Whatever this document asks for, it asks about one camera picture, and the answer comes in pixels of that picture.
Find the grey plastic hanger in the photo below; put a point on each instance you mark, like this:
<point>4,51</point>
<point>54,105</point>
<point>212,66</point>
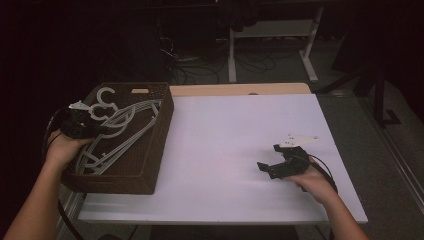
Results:
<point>97,115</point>
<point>106,90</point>
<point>100,156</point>

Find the brown wicker basket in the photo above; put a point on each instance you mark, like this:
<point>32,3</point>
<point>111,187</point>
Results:
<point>143,146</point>

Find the white table cover sheet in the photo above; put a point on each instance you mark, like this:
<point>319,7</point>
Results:
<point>216,150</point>

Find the white metal desk frame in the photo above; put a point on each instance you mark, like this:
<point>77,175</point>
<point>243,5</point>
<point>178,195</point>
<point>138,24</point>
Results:
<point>273,30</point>

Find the person's right hand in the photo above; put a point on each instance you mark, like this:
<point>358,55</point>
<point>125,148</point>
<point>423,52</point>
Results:
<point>310,185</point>

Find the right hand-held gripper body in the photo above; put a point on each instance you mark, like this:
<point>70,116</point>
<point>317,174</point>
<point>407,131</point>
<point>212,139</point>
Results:
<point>295,160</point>

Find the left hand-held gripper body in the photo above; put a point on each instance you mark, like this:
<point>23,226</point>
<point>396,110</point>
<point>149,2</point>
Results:
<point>78,126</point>

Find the person's left hand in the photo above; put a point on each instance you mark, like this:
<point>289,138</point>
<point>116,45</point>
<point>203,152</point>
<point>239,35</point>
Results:
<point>63,150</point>

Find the black floor stand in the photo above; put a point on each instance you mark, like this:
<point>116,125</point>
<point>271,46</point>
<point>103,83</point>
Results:
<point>380,100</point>

